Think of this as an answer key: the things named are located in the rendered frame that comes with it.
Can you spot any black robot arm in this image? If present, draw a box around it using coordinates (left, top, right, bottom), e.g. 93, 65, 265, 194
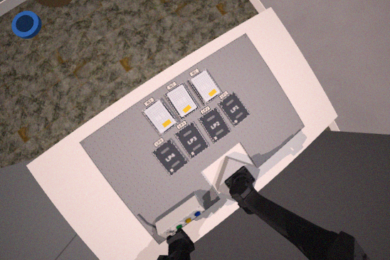
157, 166, 370, 260

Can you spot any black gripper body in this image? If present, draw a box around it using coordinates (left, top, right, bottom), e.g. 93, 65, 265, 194
167, 229, 195, 255

